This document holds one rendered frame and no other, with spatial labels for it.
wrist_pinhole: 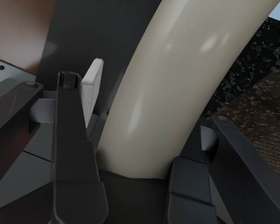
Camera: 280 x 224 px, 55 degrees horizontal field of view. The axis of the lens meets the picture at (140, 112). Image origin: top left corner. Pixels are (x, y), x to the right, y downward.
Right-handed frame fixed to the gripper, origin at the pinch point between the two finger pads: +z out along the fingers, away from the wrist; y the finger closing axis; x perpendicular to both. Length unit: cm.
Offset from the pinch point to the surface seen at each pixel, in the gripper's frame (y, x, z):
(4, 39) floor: -45, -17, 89
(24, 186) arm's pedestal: -18, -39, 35
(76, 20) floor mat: -18, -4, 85
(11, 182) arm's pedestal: -20, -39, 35
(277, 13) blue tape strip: 10.2, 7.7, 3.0
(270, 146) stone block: 21.6, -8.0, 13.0
